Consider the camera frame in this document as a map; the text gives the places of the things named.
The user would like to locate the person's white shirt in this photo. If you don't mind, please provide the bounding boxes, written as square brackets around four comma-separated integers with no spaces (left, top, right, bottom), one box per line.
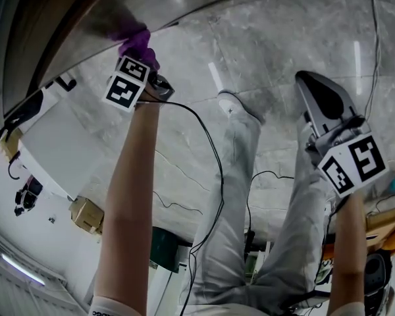
[87,294,366,316]

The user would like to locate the brown cardboard box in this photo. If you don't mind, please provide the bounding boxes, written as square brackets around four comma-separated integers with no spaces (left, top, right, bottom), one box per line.
[68,196,105,236]

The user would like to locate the black tap fitting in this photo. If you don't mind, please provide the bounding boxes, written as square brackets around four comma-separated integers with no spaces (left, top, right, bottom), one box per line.
[44,76,78,93]

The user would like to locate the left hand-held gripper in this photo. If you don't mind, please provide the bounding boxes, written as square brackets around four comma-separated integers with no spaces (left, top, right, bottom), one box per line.
[101,55,176,113]

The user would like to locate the grey rounded device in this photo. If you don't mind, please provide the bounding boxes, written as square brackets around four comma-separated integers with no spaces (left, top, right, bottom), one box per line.
[363,253,395,311]

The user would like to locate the person's grey trousers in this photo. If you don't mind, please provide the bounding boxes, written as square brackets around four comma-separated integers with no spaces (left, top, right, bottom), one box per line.
[180,105,337,309]

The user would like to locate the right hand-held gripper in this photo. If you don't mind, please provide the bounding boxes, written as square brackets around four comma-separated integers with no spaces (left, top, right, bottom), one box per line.
[295,71,389,199]

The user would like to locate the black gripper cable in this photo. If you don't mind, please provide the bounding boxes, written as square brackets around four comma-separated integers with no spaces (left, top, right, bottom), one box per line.
[136,99,225,311]

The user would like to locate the person's left forearm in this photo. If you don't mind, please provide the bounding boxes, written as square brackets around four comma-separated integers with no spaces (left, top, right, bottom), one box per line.
[103,102,163,230]

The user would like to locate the dark green bin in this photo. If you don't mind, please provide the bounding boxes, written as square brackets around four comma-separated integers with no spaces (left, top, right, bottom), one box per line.
[149,226,182,273]

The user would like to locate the purple cloth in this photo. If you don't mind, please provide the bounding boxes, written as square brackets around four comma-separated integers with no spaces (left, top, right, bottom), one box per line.
[107,16,161,72]

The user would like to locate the dark wooden sink cabinet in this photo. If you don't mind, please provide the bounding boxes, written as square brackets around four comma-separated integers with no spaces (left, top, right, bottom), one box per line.
[0,0,340,134]

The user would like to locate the long white extension cable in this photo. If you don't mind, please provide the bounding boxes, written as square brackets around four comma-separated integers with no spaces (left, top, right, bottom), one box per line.
[363,0,383,120]

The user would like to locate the person's right forearm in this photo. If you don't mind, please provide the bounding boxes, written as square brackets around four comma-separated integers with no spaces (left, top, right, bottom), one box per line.
[330,192,370,276]

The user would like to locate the white square tub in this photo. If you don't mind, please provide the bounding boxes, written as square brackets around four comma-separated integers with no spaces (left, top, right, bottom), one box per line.
[18,90,107,201]

